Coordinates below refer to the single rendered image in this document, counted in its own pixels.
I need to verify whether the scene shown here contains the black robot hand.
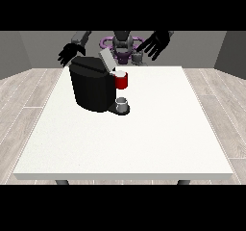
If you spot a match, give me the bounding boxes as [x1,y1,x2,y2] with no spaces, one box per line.
[57,42,87,67]
[135,31,171,62]

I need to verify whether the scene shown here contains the small grey coffee pod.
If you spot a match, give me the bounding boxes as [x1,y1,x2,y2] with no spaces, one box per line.
[132,50,144,66]

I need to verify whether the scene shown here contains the pale grey machine lid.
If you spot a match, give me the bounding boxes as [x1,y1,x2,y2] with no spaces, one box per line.
[98,47,117,73]

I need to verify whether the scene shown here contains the black coffee machine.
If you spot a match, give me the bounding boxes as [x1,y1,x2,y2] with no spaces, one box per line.
[68,55,131,116]

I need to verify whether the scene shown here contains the red pod holder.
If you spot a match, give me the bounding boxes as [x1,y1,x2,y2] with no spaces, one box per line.
[113,69,129,90]

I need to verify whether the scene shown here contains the grey robot trunk purple rings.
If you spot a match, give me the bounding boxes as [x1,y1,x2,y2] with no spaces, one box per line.
[99,31,146,65]

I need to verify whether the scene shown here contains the small grey cup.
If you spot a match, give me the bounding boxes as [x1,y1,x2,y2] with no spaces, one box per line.
[114,96,130,114]

